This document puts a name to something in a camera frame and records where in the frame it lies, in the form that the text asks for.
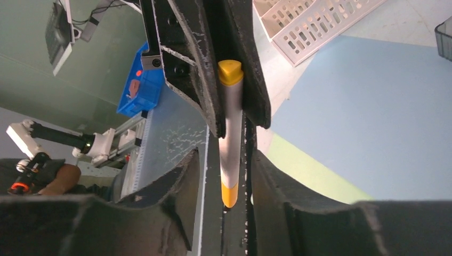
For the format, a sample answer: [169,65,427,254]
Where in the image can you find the blue plastic bin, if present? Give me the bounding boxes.
[116,42,164,117]

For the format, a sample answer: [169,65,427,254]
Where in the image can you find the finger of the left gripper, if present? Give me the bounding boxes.
[151,1,225,138]
[226,1,271,129]

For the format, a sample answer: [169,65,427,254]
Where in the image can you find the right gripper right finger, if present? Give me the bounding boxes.
[251,150,451,255]

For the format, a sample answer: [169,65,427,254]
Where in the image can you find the orange cap marker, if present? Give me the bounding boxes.
[218,60,244,208]

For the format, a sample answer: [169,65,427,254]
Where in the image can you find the white black teleoperation handle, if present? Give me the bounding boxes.
[6,119,116,167]

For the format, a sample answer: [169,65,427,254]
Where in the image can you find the white plastic file rack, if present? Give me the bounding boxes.
[253,0,385,67]

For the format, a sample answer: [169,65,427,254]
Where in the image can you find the white black keyboard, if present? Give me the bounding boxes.
[45,0,76,76]

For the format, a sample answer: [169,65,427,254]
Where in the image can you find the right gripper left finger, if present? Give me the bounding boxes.
[1,148,200,255]

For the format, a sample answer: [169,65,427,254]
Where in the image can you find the clear plastic drawer box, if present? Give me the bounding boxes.
[434,17,451,61]

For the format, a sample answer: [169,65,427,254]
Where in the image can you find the green clipboard sheet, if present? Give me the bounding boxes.
[257,132,372,204]

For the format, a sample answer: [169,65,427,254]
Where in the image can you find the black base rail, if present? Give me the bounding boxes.
[193,117,256,255]

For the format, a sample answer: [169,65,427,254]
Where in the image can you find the blue clipboard sheet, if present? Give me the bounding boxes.
[271,36,451,200]

